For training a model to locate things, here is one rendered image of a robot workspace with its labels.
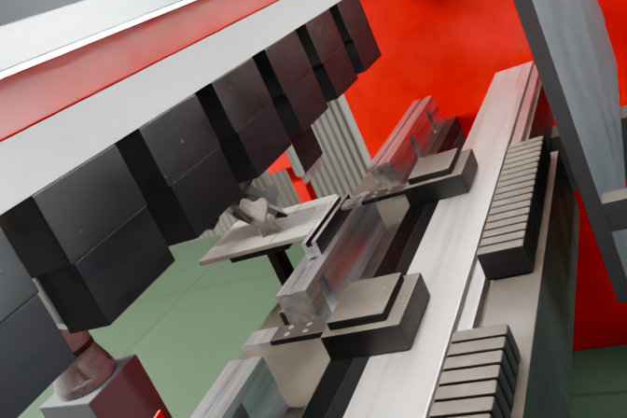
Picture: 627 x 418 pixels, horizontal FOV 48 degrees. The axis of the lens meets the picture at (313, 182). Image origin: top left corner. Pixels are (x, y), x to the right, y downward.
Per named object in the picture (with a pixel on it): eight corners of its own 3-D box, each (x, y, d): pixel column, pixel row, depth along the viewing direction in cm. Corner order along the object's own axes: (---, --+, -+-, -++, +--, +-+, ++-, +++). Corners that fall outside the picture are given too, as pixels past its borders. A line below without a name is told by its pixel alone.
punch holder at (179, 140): (200, 205, 111) (151, 109, 107) (243, 192, 107) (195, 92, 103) (148, 253, 98) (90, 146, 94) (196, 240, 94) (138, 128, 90)
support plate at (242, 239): (238, 225, 160) (236, 221, 159) (340, 197, 147) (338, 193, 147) (200, 266, 144) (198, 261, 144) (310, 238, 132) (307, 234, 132)
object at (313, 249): (341, 209, 146) (335, 197, 145) (354, 206, 145) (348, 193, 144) (307, 257, 129) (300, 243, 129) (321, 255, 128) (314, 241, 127)
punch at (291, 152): (318, 165, 141) (299, 122, 139) (327, 162, 140) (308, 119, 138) (300, 187, 133) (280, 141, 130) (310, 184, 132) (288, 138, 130)
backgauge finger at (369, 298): (270, 326, 107) (256, 298, 105) (431, 295, 94) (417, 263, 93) (235, 377, 96) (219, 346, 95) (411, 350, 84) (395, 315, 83)
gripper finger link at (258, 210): (282, 215, 135) (243, 188, 138) (269, 239, 138) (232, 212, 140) (289, 210, 138) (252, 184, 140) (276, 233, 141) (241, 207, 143)
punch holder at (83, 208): (128, 271, 94) (66, 160, 90) (177, 258, 90) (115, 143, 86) (54, 339, 81) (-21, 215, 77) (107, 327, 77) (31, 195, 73)
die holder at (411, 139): (424, 130, 211) (413, 101, 209) (444, 124, 208) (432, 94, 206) (381, 202, 169) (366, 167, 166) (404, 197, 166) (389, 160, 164)
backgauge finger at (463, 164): (355, 199, 144) (346, 177, 142) (479, 165, 132) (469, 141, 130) (337, 226, 134) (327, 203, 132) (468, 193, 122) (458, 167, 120)
